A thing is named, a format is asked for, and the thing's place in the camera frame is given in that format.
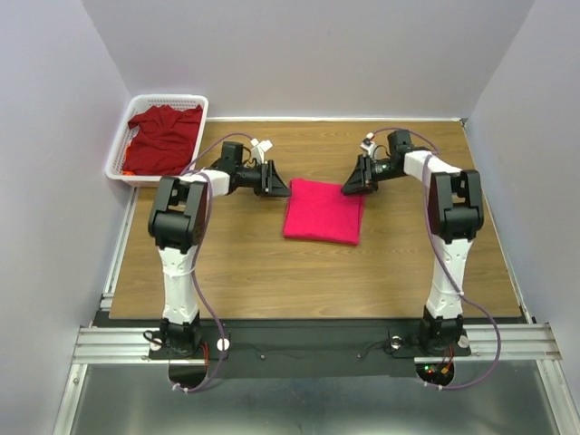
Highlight dark red t-shirt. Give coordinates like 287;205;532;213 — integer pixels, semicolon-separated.
126;105;203;176

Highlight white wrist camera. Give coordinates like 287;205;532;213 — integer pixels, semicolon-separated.
360;132;377;159
250;138;273;165

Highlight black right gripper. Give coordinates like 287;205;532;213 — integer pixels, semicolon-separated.
339;153;402;196

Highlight white plastic basket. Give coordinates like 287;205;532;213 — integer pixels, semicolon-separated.
105;94;208;187

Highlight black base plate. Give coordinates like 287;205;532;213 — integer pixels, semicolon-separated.
74;319;470;386

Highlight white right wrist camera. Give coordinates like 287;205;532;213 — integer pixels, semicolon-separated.
360;132;377;159

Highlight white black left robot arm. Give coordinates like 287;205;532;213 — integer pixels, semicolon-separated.
145;138;291;357

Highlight pink t-shirt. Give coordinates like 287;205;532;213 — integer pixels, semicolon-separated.
282;179;365;246

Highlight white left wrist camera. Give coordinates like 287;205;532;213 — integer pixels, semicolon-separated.
250;138;273;165

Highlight aluminium mounting rail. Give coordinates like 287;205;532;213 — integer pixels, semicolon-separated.
72;323;562;364

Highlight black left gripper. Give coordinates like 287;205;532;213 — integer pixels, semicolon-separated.
237;159;293;198

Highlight orange garment in basket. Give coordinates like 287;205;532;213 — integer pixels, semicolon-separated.
121;141;134;176

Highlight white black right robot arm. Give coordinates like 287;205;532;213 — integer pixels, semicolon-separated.
341;128;484;353

